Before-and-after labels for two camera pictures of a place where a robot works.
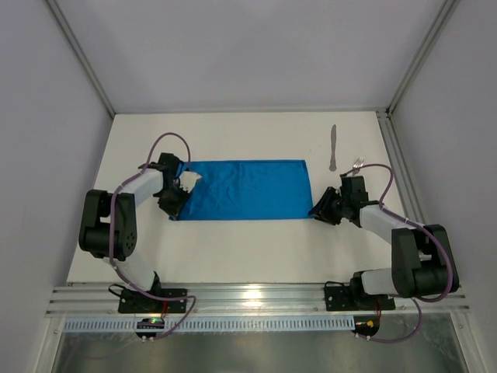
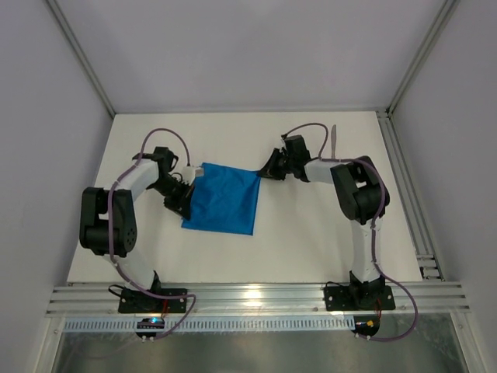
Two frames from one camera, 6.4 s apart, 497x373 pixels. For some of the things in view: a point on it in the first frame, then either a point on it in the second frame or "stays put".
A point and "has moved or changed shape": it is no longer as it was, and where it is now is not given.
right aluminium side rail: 400,170 stays put
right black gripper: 331,206 to 280,162
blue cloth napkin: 247,189 has moved or changed shape
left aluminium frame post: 81,54 stays put
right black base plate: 342,298 stays put
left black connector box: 150,323 stays put
